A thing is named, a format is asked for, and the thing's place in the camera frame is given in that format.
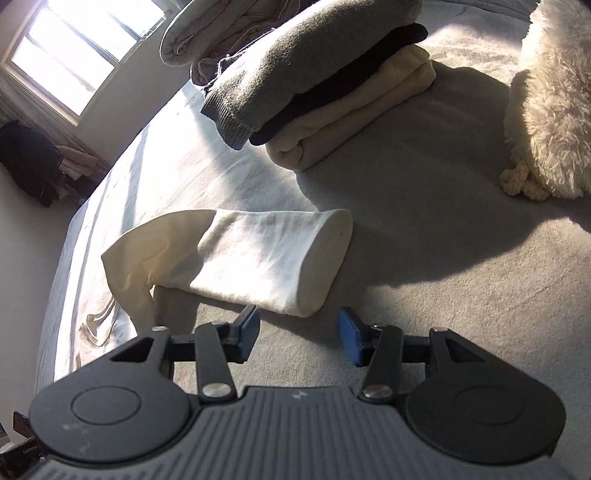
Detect black folded garment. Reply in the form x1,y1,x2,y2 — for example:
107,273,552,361
249,23,430,147

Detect cream folded garment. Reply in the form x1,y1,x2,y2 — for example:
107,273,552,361
264,46,437,173

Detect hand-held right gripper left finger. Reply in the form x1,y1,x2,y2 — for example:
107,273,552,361
108,305,260,401

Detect grey knit sweater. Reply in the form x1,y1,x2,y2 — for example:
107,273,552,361
200,0,424,151

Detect beige hanging clothes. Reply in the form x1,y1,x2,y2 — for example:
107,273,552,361
56,144,101,180

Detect window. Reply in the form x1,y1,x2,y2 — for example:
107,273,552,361
1,0,168,126

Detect folded beige duvet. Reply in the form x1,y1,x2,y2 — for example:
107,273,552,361
190,0,296,87

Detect dark cardboard box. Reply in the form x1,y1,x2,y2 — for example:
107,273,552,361
0,410,45,468

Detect dark hanging clothes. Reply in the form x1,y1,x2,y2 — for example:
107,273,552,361
0,120,64,209

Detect bed with grey sheet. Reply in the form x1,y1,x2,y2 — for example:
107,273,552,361
34,0,591,407

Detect fluffy white garment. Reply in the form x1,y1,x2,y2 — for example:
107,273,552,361
500,0,591,202

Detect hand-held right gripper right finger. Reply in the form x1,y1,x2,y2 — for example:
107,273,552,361
338,308,492,403

